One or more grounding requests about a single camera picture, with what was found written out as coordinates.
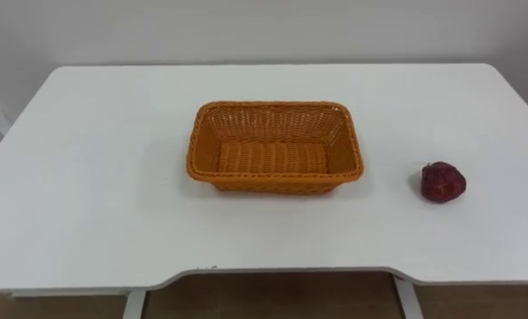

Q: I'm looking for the dark red soft toy fruit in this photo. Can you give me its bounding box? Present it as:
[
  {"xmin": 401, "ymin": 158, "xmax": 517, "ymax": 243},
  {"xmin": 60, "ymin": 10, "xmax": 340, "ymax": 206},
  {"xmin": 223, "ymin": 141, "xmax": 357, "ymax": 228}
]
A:
[{"xmin": 420, "ymin": 160, "xmax": 468, "ymax": 205}]

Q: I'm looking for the orange woven basket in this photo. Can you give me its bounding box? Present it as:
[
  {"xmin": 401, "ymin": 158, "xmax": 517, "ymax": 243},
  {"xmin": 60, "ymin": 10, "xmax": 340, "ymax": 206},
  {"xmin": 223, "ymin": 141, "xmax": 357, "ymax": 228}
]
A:
[{"xmin": 185, "ymin": 100, "xmax": 365, "ymax": 196}]

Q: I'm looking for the white desk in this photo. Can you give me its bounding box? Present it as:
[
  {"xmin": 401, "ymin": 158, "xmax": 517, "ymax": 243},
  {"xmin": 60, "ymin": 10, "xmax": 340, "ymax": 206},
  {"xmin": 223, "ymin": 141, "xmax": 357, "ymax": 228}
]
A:
[{"xmin": 0, "ymin": 62, "xmax": 528, "ymax": 319}]

